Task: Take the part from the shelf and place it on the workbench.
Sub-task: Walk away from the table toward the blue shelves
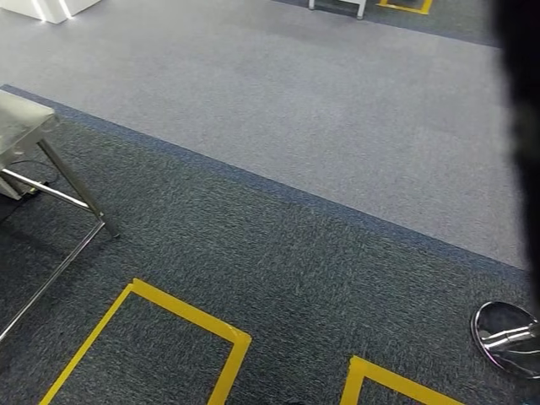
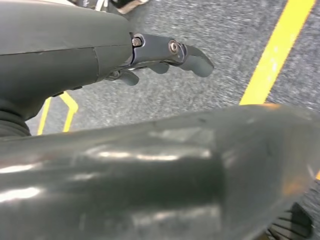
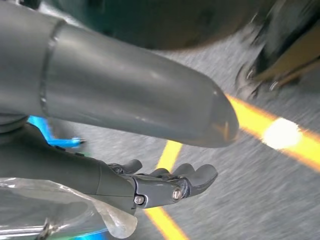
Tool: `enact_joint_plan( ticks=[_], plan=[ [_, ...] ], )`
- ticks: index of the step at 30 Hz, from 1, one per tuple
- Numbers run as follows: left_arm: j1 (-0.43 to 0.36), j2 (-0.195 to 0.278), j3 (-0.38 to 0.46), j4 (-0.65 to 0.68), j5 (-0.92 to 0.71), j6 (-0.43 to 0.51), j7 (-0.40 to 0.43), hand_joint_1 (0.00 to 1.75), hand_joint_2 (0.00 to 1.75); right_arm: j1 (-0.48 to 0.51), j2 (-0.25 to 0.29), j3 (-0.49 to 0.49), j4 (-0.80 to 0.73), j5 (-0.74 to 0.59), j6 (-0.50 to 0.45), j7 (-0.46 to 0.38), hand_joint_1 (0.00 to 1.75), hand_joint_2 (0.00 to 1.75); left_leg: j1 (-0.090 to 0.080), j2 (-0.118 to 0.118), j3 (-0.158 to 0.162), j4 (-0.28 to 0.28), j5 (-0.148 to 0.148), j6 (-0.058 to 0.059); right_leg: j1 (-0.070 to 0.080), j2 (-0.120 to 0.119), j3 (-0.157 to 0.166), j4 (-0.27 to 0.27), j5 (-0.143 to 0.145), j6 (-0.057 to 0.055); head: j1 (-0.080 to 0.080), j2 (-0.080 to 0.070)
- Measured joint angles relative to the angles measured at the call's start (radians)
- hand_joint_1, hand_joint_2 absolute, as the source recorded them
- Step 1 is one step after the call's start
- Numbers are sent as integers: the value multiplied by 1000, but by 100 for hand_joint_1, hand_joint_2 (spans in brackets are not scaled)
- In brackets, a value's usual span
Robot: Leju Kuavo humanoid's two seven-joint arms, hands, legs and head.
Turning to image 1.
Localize chrome stanchion base and pole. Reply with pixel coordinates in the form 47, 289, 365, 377
470, 300, 540, 381

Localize yellow floor tape square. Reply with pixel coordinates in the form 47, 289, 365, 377
39, 278, 253, 405

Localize black ribbed hose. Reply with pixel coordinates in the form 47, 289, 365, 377
492, 0, 540, 317

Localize white table legs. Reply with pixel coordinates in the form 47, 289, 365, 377
308, 0, 367, 20

